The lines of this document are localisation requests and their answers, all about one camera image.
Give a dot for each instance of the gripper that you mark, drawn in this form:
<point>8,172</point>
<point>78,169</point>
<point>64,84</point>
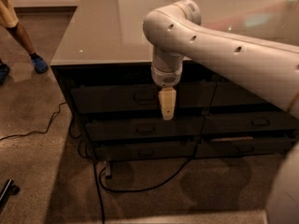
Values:
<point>166,78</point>

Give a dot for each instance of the drawer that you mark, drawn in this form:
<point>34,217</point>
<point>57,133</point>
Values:
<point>249,122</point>
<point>228,93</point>
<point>243,146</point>
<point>143,128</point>
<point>120,98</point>
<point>145,151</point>

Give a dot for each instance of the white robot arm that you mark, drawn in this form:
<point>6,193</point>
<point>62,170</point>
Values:
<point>267,69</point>

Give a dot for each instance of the white robot base body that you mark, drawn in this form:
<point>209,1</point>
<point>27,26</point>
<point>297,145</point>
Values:
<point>283,203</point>

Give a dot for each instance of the dark grey drawer cabinet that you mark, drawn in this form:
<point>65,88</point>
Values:
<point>104,45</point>

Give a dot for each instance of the metal cabinet leg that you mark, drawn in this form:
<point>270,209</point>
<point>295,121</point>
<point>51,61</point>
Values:
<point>108,169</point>

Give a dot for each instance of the blue left shoe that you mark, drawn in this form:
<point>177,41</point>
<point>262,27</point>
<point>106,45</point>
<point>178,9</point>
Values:
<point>40,65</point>

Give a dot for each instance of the blue shoe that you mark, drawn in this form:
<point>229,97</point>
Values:
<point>40,65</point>
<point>4,71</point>

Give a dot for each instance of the blue right shoe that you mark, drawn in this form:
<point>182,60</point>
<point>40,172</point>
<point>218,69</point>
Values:
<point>4,71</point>

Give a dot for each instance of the person in yellow shorts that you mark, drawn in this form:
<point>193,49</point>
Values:
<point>10,21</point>

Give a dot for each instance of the black object on floor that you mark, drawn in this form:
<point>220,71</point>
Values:
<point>8,189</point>

